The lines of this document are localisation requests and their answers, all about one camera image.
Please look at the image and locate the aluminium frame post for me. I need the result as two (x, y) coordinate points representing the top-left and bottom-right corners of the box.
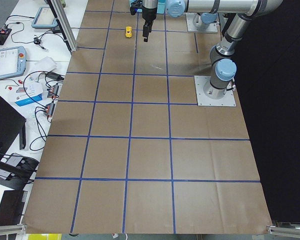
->
(47, 0), (78, 53)

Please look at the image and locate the near teach pendant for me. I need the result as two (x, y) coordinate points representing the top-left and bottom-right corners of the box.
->
(0, 46), (27, 80)

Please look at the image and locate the far teach pendant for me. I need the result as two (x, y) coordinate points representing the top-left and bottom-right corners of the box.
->
(31, 6), (58, 29)

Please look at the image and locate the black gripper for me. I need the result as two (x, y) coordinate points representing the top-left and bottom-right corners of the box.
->
(141, 0), (157, 42)

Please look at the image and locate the light blue plastic bin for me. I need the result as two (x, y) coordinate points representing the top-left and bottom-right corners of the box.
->
(129, 0), (166, 14)

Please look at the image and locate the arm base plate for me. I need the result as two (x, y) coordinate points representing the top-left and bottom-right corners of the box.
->
(194, 75), (236, 107)
(185, 12), (218, 34)

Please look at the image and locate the yellow beetle toy car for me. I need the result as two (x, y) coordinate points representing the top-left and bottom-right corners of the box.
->
(125, 26), (132, 39)

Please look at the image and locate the black monitor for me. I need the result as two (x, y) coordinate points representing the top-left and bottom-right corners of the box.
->
(0, 96), (26, 159)

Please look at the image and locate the teach pendant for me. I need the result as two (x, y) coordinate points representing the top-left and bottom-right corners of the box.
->
(31, 6), (58, 29)
(0, 46), (27, 80)

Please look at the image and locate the blue white cardboard box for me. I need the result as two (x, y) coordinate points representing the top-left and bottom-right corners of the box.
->
(10, 82), (43, 107)

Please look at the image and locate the black power adapter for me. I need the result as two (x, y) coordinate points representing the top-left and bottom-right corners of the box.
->
(45, 72), (64, 81)

